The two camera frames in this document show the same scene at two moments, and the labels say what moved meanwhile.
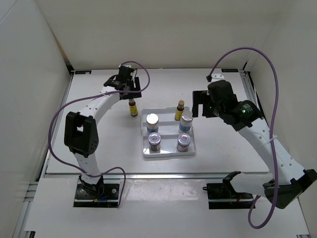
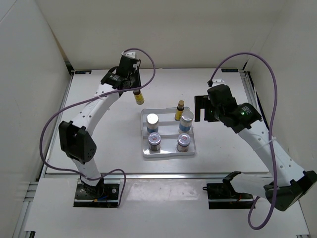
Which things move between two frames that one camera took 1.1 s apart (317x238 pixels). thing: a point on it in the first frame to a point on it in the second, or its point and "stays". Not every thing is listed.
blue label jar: (152, 119) stays
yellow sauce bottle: (179, 112) stays
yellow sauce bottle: (133, 110) to (139, 97)
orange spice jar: (183, 142) stays
